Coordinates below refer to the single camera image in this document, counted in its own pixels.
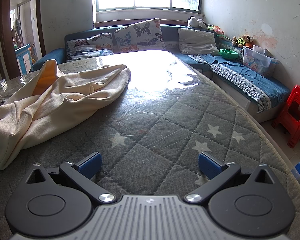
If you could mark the blue cabinet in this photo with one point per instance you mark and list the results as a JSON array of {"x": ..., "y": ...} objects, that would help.
[{"x": 23, "y": 57}]

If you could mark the hanging clothes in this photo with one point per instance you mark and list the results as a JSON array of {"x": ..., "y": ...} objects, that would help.
[{"x": 16, "y": 30}]

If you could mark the green plastic bowl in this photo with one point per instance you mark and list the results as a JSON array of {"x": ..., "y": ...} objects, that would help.
[{"x": 228, "y": 54}]

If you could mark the blue sofa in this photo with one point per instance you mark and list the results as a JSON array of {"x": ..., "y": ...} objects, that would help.
[{"x": 170, "y": 33}]

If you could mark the grey star quilted table cover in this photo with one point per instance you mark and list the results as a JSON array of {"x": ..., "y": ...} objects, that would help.
[{"x": 165, "y": 130}]

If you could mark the clear plastic storage box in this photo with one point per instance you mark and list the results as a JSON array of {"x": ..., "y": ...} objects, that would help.
[{"x": 257, "y": 62}]

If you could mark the grey cushion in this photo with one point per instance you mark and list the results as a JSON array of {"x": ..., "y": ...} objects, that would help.
[{"x": 197, "y": 41}]

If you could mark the butterfly print cushion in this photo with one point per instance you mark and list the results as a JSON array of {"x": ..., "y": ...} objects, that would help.
[
  {"x": 140, "y": 35},
  {"x": 87, "y": 46}
]

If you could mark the brown plush toys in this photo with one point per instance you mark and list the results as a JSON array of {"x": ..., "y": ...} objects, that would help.
[{"x": 245, "y": 40}]

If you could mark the black and white plush toy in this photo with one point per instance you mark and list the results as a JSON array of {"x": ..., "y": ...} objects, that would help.
[{"x": 196, "y": 22}]

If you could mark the cream sweatshirt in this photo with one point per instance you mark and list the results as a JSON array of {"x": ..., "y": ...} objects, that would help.
[{"x": 65, "y": 92}]

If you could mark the dark wooden door frame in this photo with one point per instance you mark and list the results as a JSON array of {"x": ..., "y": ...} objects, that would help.
[{"x": 2, "y": 30}]

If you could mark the blue patterned sofa cover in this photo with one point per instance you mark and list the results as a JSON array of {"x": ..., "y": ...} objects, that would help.
[{"x": 265, "y": 82}]

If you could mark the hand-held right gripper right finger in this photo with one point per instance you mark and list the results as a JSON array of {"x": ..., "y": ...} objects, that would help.
[{"x": 210, "y": 166}]

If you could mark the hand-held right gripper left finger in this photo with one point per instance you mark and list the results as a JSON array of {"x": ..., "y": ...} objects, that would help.
[{"x": 91, "y": 165}]

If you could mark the colourful toy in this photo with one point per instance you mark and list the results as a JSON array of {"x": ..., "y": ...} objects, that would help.
[{"x": 215, "y": 29}]

